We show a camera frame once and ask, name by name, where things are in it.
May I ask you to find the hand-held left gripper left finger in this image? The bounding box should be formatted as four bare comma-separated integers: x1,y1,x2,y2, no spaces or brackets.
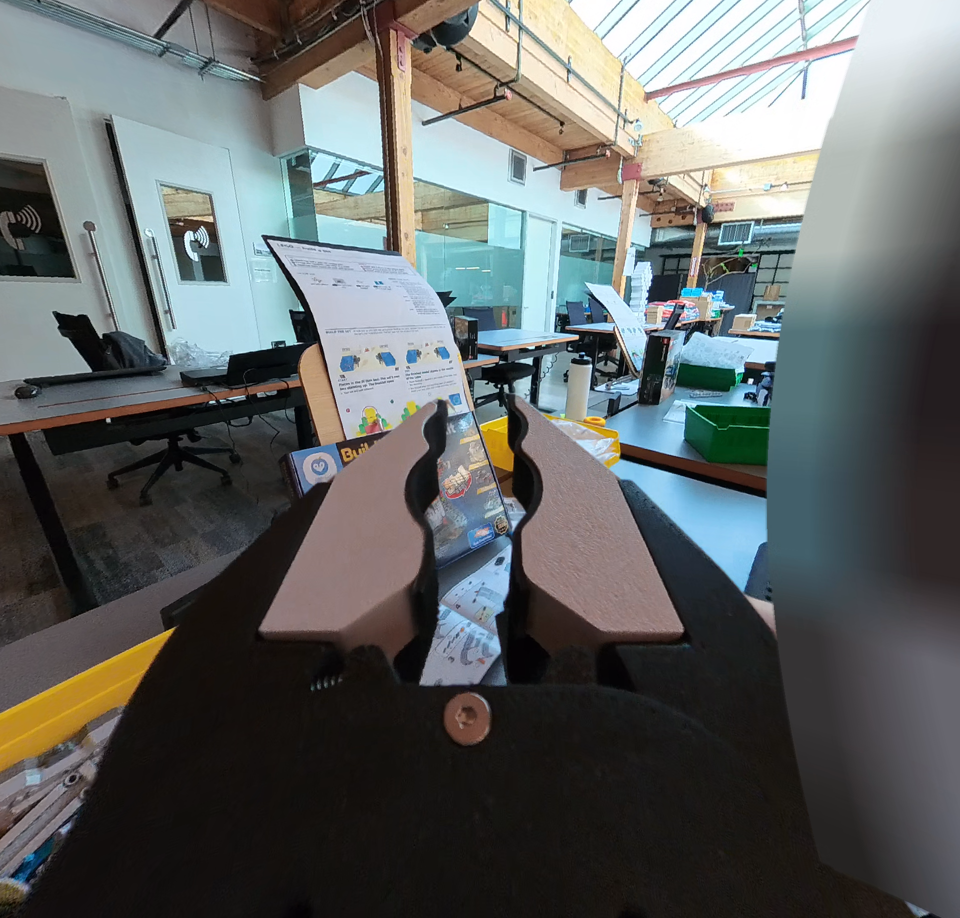
257,399,450,683

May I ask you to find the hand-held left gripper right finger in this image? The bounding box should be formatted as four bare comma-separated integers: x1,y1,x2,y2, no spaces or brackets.
504,393,685,683

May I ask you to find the yellow plastic bin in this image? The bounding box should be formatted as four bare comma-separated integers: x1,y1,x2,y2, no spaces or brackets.
0,627,176,778
480,415,623,489

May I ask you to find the pile of building pieces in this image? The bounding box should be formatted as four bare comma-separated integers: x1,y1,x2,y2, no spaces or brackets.
0,708,123,906

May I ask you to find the wood-edged office desk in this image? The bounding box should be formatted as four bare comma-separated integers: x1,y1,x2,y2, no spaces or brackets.
476,328,580,411
0,366,318,612
606,399,771,494

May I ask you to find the clear plastic bag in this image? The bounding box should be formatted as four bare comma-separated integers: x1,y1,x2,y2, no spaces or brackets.
547,419,621,471

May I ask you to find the building instruction booklet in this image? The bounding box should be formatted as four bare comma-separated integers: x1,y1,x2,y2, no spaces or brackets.
420,543,516,687

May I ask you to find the blue robot kit box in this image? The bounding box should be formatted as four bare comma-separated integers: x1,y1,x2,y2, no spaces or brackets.
281,415,516,569

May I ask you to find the white water bottle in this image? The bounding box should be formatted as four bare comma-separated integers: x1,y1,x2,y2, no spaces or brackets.
564,351,594,423

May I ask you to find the black carton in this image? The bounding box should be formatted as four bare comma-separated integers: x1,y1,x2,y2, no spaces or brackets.
637,330,686,407

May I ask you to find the black office chair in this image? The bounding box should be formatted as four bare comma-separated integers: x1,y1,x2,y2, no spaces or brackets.
52,310,243,508

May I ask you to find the black laptop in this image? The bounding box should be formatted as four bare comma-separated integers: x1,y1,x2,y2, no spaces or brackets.
180,346,303,390

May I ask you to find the printed instruction sheet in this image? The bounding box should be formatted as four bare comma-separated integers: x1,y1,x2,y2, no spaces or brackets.
262,235,478,444

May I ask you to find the dark jacket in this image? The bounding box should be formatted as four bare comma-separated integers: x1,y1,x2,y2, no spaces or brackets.
100,330,168,372

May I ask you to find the black keyboard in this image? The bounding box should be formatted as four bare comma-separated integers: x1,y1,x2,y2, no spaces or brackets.
22,366,168,388

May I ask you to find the white sliding door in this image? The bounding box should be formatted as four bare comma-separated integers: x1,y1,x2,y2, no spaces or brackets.
107,114,258,336

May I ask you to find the red ceiling pipe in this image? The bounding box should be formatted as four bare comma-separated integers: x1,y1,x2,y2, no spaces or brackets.
645,35,861,102

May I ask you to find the wooden post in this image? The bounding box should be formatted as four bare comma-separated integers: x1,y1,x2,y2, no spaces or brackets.
376,21,418,268

